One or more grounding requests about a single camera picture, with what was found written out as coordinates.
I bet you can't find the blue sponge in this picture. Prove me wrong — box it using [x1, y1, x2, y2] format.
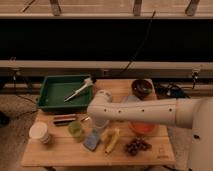
[83, 130, 100, 151]

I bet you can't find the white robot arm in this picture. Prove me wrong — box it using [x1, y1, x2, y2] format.
[87, 90, 213, 171]

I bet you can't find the grey folded cloth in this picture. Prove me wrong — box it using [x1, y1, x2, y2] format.
[122, 94, 141, 103]

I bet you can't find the dark bowl with greens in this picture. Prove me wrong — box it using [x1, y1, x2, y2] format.
[131, 79, 153, 100]

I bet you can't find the yellow banana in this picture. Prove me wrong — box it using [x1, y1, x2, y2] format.
[101, 128, 120, 154]

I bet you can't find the green plastic tray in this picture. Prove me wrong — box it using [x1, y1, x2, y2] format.
[37, 74, 93, 114]

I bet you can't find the green plastic cup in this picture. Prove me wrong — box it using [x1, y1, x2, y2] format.
[68, 121, 83, 138]

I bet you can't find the orange bowl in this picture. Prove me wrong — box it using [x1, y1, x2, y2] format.
[129, 122, 155, 135]

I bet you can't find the red marker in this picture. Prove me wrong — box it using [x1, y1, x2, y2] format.
[54, 114, 77, 120]

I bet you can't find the dark grape bunch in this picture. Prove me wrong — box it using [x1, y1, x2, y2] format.
[125, 138, 152, 156]

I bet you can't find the white lidded container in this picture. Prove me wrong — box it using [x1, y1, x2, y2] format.
[29, 122, 51, 144]

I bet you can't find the black cable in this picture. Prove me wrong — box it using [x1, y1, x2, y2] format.
[117, 10, 157, 76]

